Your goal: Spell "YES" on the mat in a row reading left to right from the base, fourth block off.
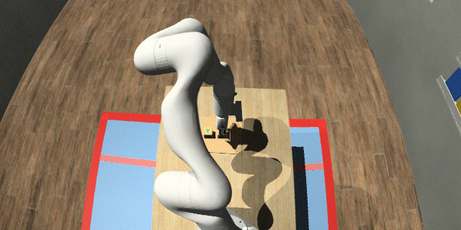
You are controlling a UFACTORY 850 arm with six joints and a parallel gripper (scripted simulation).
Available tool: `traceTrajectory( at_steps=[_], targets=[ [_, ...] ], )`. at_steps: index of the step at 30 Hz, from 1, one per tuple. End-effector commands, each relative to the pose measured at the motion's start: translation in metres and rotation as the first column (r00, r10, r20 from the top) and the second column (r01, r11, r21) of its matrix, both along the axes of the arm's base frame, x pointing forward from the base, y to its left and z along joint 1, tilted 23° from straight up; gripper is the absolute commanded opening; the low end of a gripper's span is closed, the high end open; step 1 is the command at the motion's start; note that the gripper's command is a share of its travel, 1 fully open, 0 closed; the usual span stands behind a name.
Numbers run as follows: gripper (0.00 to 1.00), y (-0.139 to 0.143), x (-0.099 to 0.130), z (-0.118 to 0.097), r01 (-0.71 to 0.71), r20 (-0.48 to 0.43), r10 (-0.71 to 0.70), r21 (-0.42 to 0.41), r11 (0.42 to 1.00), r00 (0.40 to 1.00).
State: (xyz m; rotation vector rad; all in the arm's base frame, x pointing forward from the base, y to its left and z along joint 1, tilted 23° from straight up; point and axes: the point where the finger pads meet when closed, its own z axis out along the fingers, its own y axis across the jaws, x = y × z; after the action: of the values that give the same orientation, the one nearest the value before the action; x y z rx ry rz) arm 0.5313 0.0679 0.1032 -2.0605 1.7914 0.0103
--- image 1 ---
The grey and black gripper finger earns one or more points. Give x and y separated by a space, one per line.
222 131

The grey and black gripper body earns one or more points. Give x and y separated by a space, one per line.
222 121

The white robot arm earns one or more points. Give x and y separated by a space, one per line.
183 48

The tan flat mat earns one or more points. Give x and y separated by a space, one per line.
229 145

